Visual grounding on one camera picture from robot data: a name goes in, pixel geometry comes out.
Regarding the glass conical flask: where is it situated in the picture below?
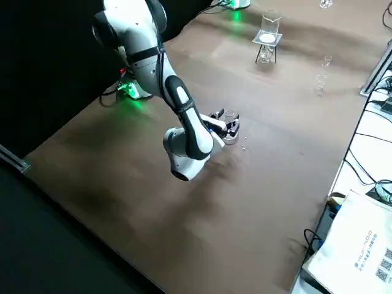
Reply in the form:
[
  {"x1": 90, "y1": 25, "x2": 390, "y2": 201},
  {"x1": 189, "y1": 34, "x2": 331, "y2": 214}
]
[{"x1": 222, "y1": 109, "x2": 240, "y2": 146}]

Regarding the glass burner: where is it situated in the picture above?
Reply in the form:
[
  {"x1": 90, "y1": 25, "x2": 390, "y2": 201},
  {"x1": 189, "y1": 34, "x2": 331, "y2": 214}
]
[{"x1": 258, "y1": 45, "x2": 274, "y2": 64}]

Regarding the clear plate tripod stand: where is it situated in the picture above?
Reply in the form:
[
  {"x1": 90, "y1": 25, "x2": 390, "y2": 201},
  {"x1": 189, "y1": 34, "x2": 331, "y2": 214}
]
[{"x1": 252, "y1": 32, "x2": 284, "y2": 64}]

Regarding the large beaker with white powder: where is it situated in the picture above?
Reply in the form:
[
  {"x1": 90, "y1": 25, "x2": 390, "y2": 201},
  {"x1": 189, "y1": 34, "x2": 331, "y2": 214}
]
[{"x1": 261, "y1": 10, "x2": 282, "y2": 43}]

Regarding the small black desk device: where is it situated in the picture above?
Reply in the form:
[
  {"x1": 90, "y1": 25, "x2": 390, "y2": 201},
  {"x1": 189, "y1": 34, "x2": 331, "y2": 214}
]
[{"x1": 379, "y1": 97, "x2": 392, "y2": 115}]

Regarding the white printed paper bag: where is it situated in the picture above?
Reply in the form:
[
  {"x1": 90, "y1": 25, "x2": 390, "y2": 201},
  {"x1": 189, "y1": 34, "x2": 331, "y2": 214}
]
[{"x1": 301, "y1": 188, "x2": 392, "y2": 294}]

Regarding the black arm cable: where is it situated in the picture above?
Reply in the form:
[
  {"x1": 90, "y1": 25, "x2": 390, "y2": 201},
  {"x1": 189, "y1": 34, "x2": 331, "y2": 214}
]
[{"x1": 154, "y1": 27, "x2": 168, "y2": 102}]

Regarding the black base cable bundle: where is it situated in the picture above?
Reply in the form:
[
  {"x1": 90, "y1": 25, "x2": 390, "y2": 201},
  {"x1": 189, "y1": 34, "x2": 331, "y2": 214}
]
[{"x1": 99, "y1": 88, "x2": 124, "y2": 107}]

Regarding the aluminium profile post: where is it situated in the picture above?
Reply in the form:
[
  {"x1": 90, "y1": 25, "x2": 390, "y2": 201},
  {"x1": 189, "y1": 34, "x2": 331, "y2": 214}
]
[{"x1": 360, "y1": 45, "x2": 392, "y2": 97}]

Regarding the aluminium frame rail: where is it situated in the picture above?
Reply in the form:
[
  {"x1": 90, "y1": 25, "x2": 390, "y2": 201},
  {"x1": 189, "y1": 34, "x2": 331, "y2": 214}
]
[{"x1": 0, "y1": 143, "x2": 32, "y2": 175}]

